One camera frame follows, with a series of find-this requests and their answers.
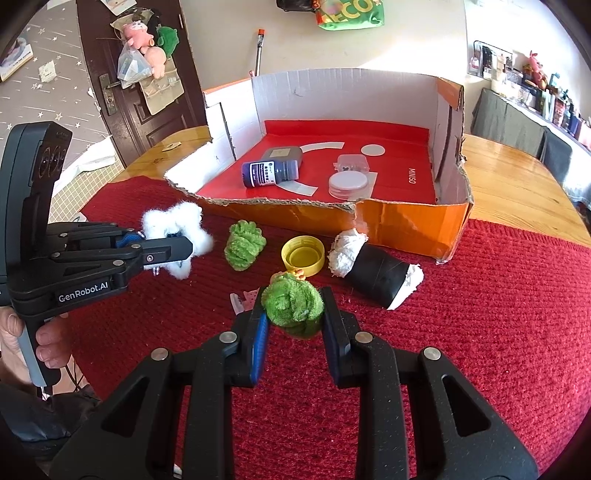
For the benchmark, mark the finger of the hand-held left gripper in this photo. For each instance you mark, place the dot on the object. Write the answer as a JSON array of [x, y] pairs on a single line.
[[127, 241], [161, 251]]

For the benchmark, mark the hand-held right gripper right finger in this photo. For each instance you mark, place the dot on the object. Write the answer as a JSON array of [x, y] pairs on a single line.
[[330, 341]]

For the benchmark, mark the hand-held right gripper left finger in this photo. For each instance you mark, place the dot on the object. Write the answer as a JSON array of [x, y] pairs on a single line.
[[261, 346]]

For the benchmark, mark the white fluffy star toy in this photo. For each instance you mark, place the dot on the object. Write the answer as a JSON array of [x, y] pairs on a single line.
[[194, 221]]

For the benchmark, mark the pink doll figurine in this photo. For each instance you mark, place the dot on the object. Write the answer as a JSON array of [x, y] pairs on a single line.
[[251, 295]]

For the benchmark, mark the large green fluffy ball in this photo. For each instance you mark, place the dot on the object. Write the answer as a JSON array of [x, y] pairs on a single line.
[[291, 300]]

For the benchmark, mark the black and white roll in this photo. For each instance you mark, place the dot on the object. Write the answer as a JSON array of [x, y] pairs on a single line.
[[378, 274]]

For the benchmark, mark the small green fluffy ball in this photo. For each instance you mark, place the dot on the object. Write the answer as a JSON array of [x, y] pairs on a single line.
[[244, 244]]

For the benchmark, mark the yellow plastic cap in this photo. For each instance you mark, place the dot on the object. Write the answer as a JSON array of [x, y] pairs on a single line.
[[302, 256]]

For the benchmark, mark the dark blue ink bottle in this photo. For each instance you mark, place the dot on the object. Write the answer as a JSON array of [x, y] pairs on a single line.
[[268, 173]]

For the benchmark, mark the orange cardboard box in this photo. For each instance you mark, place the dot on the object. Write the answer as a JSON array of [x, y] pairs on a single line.
[[406, 221]]

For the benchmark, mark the grey-brown plastic case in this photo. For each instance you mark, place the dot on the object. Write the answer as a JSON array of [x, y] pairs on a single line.
[[281, 152]]

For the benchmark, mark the round clear jar white lid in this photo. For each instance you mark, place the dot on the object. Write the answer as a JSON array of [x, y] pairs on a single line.
[[348, 182]]

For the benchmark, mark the small clear plastic box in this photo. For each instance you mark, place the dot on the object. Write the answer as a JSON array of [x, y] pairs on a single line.
[[352, 161]]

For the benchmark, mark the person's left forearm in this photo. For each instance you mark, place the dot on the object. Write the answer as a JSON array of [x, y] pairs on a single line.
[[37, 415]]

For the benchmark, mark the person's left hand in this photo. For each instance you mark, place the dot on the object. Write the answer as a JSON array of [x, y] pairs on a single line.
[[51, 341]]

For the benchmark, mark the red knitted mat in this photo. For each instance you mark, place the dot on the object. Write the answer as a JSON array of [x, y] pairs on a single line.
[[461, 323]]

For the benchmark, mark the beige fabric door organizer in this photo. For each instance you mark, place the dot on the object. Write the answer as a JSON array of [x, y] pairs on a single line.
[[161, 92]]

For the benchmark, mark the clear plastic bag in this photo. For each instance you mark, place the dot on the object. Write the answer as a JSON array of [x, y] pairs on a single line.
[[131, 67]]

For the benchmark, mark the pale pink plush toy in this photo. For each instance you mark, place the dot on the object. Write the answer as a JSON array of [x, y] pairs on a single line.
[[156, 57]]

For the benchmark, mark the green plush toy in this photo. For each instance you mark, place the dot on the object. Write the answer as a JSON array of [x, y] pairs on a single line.
[[167, 37]]

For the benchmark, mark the pink pig plush toy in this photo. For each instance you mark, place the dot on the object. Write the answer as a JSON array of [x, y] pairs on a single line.
[[138, 33]]

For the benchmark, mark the metal rod orange tip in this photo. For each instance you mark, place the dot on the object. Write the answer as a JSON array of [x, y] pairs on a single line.
[[258, 50]]

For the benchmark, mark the cluttered side table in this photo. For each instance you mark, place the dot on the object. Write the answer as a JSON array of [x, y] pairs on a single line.
[[517, 134]]

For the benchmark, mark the black bag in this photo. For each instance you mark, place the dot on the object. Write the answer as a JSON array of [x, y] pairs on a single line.
[[295, 4]]

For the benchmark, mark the green shopping bag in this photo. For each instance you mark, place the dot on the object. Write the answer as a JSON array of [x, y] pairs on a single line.
[[351, 14]]

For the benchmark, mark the red plush toy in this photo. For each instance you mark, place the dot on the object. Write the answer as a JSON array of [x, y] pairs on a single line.
[[537, 69]]

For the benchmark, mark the white wall switch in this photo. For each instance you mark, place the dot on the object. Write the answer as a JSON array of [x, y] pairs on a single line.
[[48, 71]]

